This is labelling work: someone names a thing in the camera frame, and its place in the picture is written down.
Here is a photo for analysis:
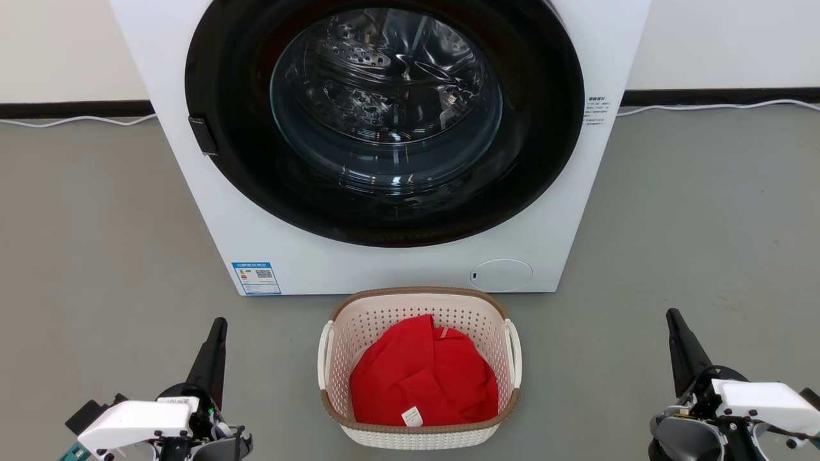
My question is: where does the blue energy label sticker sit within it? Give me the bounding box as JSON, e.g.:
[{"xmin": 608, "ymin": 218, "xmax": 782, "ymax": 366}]
[{"xmin": 232, "ymin": 261, "xmax": 282, "ymax": 296}]

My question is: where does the black door latch handle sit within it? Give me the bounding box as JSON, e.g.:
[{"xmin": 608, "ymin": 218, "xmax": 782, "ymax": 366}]
[{"xmin": 188, "ymin": 116, "xmax": 219, "ymax": 156}]

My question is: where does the red garment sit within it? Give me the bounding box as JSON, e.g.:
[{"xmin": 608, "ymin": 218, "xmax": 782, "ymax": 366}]
[{"xmin": 349, "ymin": 314, "xmax": 500, "ymax": 428}]

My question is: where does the round white filter cover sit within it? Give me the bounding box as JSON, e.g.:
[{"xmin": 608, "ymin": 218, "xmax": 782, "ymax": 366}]
[{"xmin": 470, "ymin": 259, "xmax": 534, "ymax": 293}]

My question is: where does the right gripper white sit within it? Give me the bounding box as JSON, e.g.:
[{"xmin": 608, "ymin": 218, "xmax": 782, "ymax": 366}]
[{"xmin": 666, "ymin": 308, "xmax": 820, "ymax": 443}]

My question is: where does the cream perforated laundry basket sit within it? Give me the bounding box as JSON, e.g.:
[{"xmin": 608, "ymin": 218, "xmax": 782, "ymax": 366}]
[{"xmin": 317, "ymin": 286, "xmax": 523, "ymax": 450}]

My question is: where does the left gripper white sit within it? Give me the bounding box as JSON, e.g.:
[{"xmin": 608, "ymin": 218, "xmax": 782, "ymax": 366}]
[{"xmin": 77, "ymin": 317, "xmax": 229, "ymax": 461}]

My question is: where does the small printed text sticker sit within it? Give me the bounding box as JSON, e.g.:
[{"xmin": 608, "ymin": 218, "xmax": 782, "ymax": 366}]
[{"xmin": 584, "ymin": 96, "xmax": 613, "ymax": 127}]

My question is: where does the black round glass door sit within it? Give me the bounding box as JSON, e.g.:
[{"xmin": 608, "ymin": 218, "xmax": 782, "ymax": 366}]
[{"xmin": 184, "ymin": 0, "xmax": 585, "ymax": 248}]

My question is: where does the white floor cable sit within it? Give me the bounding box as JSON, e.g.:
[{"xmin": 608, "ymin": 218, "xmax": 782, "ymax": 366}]
[
  {"xmin": 0, "ymin": 113, "xmax": 157, "ymax": 129},
  {"xmin": 617, "ymin": 99, "xmax": 820, "ymax": 118}
]

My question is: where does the white front-load washing machine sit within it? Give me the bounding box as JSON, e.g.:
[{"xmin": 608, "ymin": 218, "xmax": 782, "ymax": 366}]
[{"xmin": 109, "ymin": 0, "xmax": 653, "ymax": 296}]

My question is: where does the steel washing drum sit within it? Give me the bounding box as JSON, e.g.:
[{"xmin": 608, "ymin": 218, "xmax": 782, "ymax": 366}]
[{"xmin": 271, "ymin": 7, "xmax": 504, "ymax": 194}]

